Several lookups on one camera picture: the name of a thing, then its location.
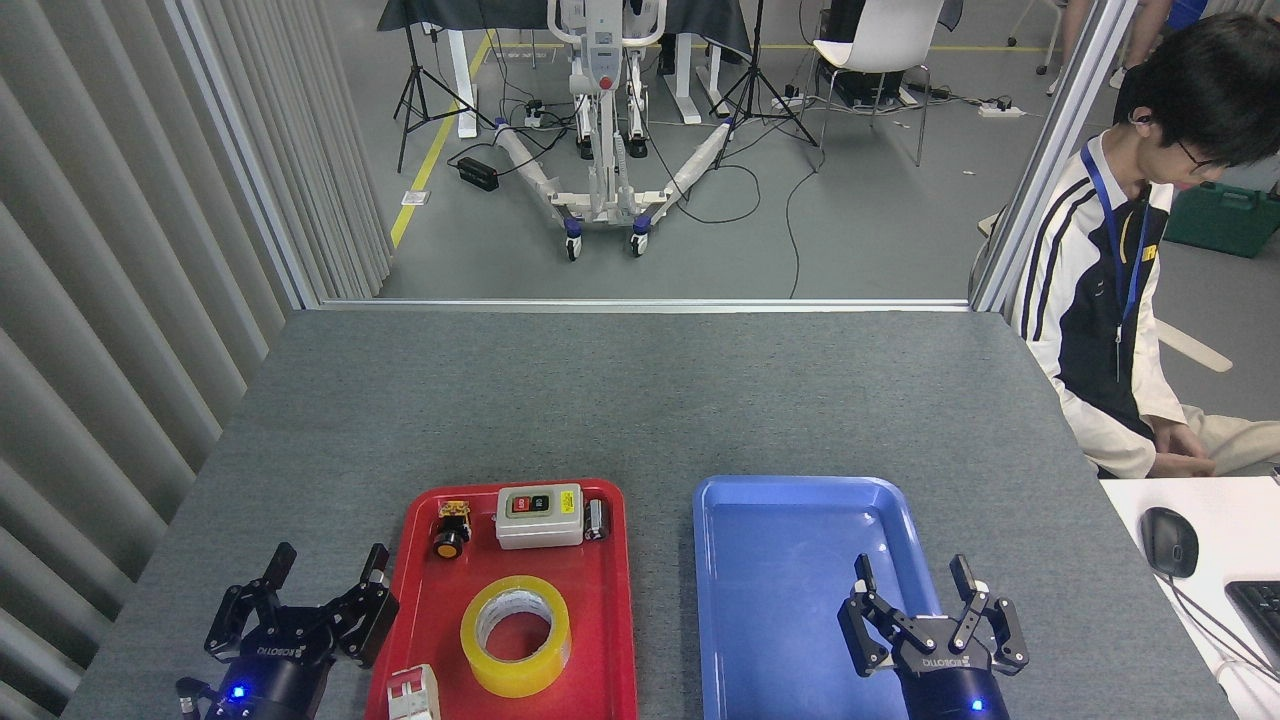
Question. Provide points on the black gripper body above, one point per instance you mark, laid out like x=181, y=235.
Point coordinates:
x=270, y=680
x=950, y=690

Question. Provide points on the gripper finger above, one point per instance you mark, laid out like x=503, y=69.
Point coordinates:
x=365, y=620
x=1005, y=630
x=865, y=630
x=245, y=615

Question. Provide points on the yellow tape roll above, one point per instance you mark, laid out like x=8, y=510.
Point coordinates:
x=478, y=660

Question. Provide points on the person's right hand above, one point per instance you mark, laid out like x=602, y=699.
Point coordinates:
x=1185, y=450

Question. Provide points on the white red circuit breaker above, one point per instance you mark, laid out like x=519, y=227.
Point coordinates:
x=412, y=695

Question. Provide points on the blue plastic tray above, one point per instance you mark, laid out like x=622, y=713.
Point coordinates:
x=780, y=600

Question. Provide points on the yellow push button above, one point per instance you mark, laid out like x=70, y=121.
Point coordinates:
x=450, y=540

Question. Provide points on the black computer mouse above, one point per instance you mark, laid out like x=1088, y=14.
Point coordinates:
x=1170, y=540

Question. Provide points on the red plastic tray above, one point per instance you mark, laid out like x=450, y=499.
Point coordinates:
x=600, y=620

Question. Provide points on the small silver black cylinder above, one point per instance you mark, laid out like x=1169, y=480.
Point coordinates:
x=597, y=520

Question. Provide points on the black keyboard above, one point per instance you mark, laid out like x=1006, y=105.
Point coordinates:
x=1260, y=615

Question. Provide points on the white desk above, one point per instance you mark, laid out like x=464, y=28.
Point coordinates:
x=1240, y=520

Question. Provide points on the person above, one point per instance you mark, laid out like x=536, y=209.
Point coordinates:
x=1140, y=30
x=1090, y=300

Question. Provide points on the black power adapter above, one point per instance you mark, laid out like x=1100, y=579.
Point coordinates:
x=478, y=174

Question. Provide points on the green box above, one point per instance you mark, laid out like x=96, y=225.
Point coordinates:
x=1220, y=220

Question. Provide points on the black glasses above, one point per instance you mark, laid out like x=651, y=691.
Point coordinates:
x=1192, y=158

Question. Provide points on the white power strip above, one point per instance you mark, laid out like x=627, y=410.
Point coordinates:
x=1000, y=110

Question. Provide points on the black tripod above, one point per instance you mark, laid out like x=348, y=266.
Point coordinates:
x=755, y=80
x=412, y=85

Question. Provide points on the white chair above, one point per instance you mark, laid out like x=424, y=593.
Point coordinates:
x=880, y=35

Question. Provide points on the white stand on wheels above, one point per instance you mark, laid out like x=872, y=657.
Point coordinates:
x=603, y=60

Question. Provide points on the white two-button switch box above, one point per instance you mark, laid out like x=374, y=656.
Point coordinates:
x=540, y=528

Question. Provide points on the silver rail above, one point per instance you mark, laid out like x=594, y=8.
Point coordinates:
x=640, y=304

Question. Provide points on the silver post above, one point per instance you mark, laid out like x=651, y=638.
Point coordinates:
x=240, y=150
x=1050, y=150

